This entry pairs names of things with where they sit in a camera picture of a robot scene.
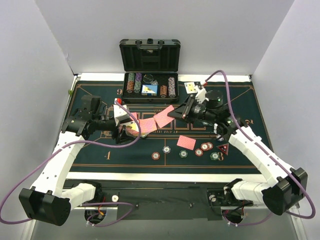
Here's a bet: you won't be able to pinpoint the red triangular dealer button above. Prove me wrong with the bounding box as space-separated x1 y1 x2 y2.
217 143 230 156

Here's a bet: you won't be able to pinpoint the red poker chip stack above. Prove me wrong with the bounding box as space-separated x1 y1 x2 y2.
151 152 161 161

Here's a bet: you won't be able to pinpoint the blue card box in case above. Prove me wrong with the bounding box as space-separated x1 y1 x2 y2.
141 84 158 96

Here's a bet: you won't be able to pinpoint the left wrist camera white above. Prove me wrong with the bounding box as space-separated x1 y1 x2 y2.
113 104 130 125

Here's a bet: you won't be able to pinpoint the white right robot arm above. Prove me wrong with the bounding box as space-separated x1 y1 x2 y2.
168 90 308 216

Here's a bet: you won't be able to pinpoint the green poker table mat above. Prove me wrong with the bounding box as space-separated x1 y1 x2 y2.
67 81 272 174

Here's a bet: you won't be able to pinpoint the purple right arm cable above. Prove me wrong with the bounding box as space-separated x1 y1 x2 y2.
203 69 316 227

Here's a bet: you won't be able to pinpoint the green red chips in case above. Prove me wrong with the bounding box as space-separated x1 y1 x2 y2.
126 72 135 94

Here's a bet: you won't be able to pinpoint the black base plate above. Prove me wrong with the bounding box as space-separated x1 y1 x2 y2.
72 179 254 222

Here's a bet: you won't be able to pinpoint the red card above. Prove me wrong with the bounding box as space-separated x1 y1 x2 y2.
176 135 196 150

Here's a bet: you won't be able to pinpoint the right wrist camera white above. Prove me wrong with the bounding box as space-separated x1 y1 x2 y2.
195 84 207 104

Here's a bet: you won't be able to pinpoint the red playing card deck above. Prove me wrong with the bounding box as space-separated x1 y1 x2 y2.
120 112 157 137

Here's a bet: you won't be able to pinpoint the green poker chip stack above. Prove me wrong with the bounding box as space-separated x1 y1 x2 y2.
179 150 188 158

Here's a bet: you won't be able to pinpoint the blue poker chip stack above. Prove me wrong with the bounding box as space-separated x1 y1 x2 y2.
162 146 171 154

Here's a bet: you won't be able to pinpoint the orange chips in case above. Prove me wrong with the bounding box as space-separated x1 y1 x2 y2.
160 85 168 98

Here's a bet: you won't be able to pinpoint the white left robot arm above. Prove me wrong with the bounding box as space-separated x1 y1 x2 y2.
18 95 137 226

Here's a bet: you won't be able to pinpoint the lilac chips in case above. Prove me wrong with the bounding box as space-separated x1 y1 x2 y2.
168 77 176 98

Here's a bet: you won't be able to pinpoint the purple green chips in case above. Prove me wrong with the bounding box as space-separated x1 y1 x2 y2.
133 72 142 94

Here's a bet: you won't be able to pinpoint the black round button in case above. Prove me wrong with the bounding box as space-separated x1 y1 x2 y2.
142 73 154 84

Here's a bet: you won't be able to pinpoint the face-up card seat one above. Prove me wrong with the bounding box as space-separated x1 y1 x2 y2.
184 82 198 94

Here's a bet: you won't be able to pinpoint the black poker chip case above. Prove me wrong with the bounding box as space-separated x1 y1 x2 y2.
119 38 181 104

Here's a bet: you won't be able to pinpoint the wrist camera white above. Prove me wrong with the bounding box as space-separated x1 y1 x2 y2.
113 104 130 125
195 84 207 104

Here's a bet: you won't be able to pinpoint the blue chips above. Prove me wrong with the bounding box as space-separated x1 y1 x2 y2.
216 134 224 142

